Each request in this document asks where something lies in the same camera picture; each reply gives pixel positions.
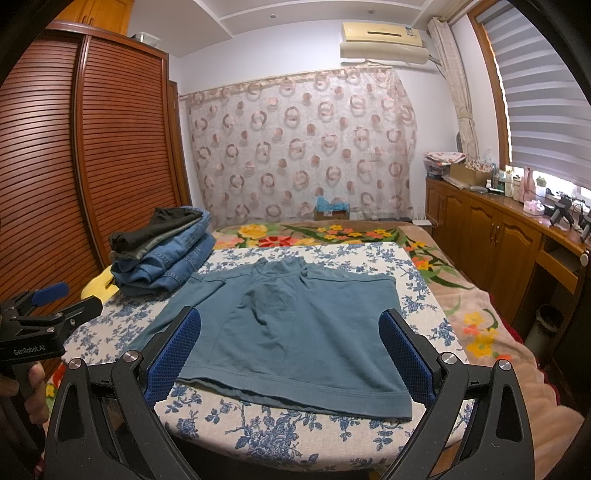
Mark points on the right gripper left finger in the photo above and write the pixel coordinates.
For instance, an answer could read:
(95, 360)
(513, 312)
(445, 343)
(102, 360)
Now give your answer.
(103, 424)

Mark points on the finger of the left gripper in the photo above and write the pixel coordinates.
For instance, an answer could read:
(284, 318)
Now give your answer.
(50, 293)
(67, 319)

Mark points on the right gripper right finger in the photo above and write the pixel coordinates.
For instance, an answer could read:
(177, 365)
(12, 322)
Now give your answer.
(497, 443)

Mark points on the teal blue shorts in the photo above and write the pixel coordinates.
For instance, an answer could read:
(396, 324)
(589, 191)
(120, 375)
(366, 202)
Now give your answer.
(292, 334)

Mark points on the person left hand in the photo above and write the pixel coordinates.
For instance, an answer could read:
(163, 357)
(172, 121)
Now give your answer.
(35, 404)

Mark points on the yellow cloth item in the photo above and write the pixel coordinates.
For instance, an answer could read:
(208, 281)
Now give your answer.
(102, 287)

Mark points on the colourful flower bed blanket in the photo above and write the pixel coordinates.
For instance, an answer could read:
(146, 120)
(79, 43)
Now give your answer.
(482, 332)

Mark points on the folded blue jeans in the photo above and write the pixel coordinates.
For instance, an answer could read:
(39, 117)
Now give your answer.
(169, 265)

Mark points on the folded black grey pants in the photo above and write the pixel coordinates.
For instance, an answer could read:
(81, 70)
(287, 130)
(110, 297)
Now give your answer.
(164, 223)

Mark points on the brown louvered wardrobe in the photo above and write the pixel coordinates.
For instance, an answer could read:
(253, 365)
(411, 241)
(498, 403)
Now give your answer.
(90, 145)

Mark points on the wooden sideboard cabinet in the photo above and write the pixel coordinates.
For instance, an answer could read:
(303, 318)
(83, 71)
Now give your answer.
(522, 261)

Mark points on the pink bottle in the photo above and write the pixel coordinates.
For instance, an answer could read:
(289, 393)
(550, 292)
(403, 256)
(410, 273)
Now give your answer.
(528, 186)

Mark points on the cardboard box on sideboard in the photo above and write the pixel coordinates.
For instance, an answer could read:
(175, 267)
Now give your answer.
(468, 176)

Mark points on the pink circle pattern curtain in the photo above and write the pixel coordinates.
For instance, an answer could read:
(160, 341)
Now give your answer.
(273, 149)

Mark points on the cardboard box with blue item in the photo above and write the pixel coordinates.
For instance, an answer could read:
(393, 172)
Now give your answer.
(325, 210)

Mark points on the stack of folded papers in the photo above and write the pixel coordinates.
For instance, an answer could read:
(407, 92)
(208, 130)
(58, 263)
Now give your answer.
(438, 164)

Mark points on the grey zebra window blind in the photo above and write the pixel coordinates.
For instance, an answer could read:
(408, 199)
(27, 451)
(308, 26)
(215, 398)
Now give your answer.
(548, 114)

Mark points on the beige tied side curtain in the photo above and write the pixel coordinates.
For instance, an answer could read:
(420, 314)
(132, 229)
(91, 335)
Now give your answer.
(449, 56)

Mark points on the wall air conditioner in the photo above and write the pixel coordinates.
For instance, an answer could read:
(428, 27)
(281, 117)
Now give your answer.
(382, 42)

